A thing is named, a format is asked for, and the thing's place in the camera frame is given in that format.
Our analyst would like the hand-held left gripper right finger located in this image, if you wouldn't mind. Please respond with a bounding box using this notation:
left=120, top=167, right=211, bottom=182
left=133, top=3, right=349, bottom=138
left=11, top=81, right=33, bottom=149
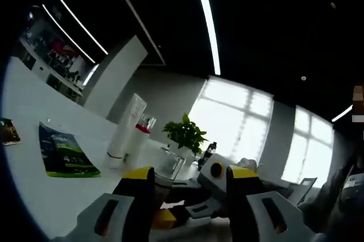
left=225, top=164, right=318, bottom=242

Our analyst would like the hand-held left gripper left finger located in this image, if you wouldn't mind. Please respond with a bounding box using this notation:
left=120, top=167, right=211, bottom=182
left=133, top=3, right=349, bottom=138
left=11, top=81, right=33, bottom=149
left=51, top=166, right=156, bottom=242

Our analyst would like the white pump skincare bottle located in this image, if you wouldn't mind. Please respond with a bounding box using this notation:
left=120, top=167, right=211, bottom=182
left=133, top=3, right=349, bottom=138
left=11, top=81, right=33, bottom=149
left=153, top=147, right=187, bottom=206

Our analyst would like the red collared white skincare bottle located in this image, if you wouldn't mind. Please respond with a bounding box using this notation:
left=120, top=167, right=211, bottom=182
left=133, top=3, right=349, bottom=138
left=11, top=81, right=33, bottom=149
left=123, top=113, right=157, bottom=169

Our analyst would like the dark green skincare sachet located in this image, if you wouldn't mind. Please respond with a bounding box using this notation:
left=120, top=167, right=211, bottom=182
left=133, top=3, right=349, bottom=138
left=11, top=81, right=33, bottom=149
left=39, top=122, right=101, bottom=178

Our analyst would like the white skincare tube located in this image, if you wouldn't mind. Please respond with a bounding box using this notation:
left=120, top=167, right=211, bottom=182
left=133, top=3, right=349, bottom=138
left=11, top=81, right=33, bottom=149
left=104, top=93, right=148, bottom=169

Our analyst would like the dark bottle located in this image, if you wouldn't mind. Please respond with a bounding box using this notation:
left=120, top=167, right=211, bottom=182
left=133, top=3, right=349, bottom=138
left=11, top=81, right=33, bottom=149
left=198, top=141, right=218, bottom=169

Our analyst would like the potted green plant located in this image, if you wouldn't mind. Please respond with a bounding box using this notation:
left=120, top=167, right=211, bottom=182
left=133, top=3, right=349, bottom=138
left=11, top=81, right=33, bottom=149
left=162, top=112, right=209, bottom=159

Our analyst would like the white framed board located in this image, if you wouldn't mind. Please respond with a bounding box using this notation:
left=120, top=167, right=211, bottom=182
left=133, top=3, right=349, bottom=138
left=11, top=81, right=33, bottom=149
left=289, top=177, right=319, bottom=206

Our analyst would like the person's dark clothing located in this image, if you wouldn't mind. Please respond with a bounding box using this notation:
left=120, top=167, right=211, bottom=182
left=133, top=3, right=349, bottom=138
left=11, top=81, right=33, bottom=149
left=301, top=151, right=364, bottom=242

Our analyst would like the window with white blind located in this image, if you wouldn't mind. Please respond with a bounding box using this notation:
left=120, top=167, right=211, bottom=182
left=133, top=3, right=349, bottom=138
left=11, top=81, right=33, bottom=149
left=280, top=105, right=334, bottom=189
left=189, top=78, right=274, bottom=166

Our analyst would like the white grey chest device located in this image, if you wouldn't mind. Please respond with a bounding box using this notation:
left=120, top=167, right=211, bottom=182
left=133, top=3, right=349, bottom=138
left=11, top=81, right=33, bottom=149
left=342, top=173, right=364, bottom=197

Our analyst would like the long ceiling light strip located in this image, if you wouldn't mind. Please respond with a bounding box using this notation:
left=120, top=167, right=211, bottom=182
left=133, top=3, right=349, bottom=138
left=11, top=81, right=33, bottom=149
left=190, top=0, right=222, bottom=76

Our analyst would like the small brown gold packet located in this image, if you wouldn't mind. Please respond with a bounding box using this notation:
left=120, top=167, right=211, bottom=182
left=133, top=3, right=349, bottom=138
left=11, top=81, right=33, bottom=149
left=0, top=117, right=21, bottom=146

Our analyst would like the long white counter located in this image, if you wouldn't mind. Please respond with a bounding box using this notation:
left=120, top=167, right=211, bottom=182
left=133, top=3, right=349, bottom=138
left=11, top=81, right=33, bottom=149
left=18, top=39, right=85, bottom=102

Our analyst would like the colourful wall display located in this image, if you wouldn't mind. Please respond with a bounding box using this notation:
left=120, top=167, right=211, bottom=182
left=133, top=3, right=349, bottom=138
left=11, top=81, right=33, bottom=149
left=49, top=39, right=78, bottom=59

